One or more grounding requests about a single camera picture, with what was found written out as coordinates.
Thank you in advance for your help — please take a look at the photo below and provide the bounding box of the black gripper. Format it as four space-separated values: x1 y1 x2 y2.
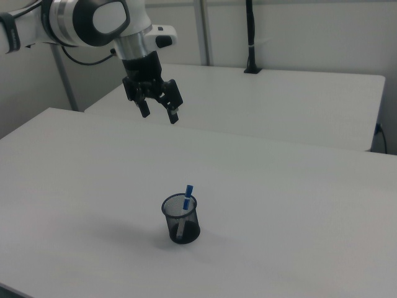
121 51 184 125

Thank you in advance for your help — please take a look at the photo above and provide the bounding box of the blue and white marker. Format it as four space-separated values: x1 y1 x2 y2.
177 184 194 240

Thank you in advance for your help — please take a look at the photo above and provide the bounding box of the white rear table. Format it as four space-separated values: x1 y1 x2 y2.
84 63 386 152

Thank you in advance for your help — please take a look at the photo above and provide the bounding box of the black mesh pen cup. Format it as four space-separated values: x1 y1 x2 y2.
161 192 201 245

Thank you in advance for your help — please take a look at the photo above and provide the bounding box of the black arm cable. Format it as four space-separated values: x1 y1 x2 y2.
61 45 117 66

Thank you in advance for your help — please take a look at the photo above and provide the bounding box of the grey wall panel post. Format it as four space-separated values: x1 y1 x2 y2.
194 0 215 66

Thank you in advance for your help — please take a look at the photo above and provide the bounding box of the grey metal frame post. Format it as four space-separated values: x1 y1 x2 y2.
51 45 78 112

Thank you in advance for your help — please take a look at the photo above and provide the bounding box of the black clamped pole mount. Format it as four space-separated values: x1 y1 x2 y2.
243 0 262 75

